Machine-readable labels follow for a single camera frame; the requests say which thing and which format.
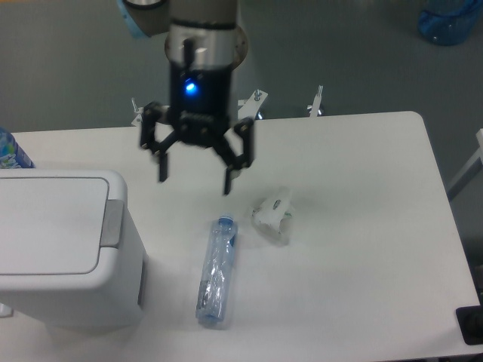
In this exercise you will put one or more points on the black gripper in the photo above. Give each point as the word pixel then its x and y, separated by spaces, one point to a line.
pixel 198 114

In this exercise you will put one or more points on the white plastic trash can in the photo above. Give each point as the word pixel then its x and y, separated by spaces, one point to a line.
pixel 71 255

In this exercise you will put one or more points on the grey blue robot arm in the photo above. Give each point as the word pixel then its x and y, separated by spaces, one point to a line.
pixel 202 47

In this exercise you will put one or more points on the crumpled white paper wrapper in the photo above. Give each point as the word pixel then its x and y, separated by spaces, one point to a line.
pixel 272 217

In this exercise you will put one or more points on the crushed clear plastic bottle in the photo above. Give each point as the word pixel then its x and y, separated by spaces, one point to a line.
pixel 218 265

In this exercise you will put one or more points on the blue labelled bottle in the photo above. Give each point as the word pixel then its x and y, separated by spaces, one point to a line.
pixel 12 155

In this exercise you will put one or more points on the large blue water jug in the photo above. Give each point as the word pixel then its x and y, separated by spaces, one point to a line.
pixel 448 23

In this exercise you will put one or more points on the black device at table edge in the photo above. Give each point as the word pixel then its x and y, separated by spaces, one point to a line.
pixel 470 322

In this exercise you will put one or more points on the white frame at right edge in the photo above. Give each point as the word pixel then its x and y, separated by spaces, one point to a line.
pixel 467 172

